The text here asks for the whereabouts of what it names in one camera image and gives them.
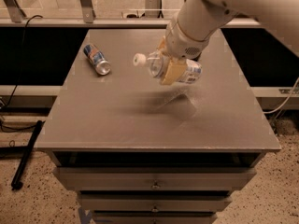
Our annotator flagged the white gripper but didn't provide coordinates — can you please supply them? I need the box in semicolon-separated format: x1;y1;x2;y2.
157;16;209;85

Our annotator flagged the bottom cabinet drawer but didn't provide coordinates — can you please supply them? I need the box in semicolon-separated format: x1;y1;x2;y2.
93;212;217;224

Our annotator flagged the black cable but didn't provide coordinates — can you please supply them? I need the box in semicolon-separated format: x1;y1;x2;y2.
0;14;44;133

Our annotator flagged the clear plastic water bottle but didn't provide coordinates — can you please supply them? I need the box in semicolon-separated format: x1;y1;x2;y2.
133;50;202;85

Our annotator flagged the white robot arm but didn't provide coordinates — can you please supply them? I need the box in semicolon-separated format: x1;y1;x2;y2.
158;0;299;85

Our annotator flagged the top cabinet drawer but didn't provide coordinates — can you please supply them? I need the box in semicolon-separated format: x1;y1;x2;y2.
53;167;256;191

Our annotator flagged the grey drawer cabinet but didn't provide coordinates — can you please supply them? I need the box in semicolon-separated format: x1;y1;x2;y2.
35;28;282;224

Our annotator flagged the black rod on floor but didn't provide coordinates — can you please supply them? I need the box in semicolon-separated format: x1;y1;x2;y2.
11;120;43;190

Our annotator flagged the white cable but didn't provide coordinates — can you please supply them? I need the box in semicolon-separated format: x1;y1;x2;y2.
263;77;299;115

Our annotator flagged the cabinet drawer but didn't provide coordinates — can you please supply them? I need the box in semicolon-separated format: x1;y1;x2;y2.
78;192;232;212
53;167;256;191
93;212;217;224

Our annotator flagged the blue soda can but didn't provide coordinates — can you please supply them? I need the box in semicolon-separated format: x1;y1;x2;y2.
83;44;111;76

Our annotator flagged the metal window rail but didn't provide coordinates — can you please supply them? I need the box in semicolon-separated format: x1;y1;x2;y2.
0;0;261;29

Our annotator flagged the middle cabinet drawer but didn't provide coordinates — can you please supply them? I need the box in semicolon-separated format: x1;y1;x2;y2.
78;192;232;212

